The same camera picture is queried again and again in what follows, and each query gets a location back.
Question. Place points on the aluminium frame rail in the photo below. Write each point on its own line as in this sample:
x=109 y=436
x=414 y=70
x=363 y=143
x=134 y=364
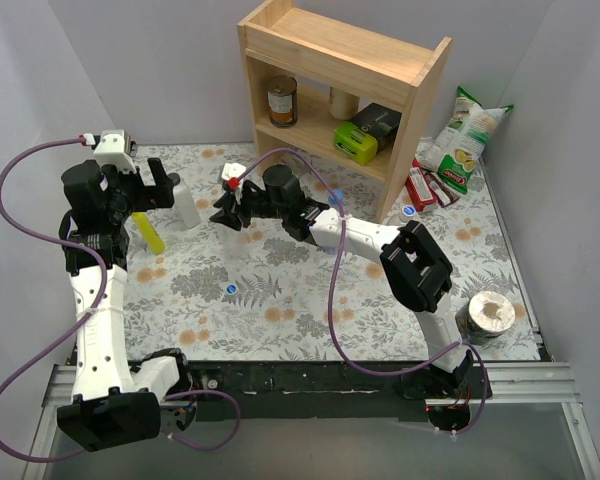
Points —
x=532 y=427

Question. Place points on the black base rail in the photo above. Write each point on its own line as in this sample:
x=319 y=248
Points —
x=225 y=390

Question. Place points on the blue bottle cap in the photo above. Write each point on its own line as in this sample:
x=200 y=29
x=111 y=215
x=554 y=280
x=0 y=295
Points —
x=335 y=198

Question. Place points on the clear plastic bottle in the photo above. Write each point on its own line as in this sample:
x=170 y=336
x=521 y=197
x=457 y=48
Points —
x=235 y=244
x=395 y=220

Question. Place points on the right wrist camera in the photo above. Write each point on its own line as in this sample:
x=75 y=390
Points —
x=230 y=175

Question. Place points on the tin can on shelf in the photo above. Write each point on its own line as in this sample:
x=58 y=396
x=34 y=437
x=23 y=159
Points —
x=282 y=101

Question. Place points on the white bottle black cap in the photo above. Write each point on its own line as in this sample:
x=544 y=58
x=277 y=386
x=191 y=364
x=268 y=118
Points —
x=184 y=202

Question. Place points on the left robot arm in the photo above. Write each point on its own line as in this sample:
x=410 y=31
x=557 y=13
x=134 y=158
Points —
x=110 y=404

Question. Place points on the red snack packet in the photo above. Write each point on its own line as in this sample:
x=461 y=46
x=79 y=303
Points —
x=426 y=190

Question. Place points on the white cup on shelf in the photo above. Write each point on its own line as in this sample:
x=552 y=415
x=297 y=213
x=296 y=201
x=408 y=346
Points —
x=342 y=104

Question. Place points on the wooden shelf unit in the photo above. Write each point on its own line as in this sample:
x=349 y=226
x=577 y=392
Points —
x=337 y=65

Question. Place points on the green and black box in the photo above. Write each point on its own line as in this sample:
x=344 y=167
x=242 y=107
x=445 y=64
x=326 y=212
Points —
x=367 y=133

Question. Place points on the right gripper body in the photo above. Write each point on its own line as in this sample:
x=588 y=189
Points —
x=240 y=209

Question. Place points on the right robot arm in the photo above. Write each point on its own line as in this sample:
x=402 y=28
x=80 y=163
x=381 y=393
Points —
x=418 y=272

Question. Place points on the blue tinted plastic bottle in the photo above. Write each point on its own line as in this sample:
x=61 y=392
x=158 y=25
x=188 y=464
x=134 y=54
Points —
x=333 y=250

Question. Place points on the green chips bag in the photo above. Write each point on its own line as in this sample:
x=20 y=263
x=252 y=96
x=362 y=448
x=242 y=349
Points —
x=455 y=152

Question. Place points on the yellow squeeze bottle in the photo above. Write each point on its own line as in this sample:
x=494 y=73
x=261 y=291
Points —
x=148 y=233

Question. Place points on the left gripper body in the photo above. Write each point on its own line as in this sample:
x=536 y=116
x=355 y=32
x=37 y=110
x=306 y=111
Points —
x=156 y=185

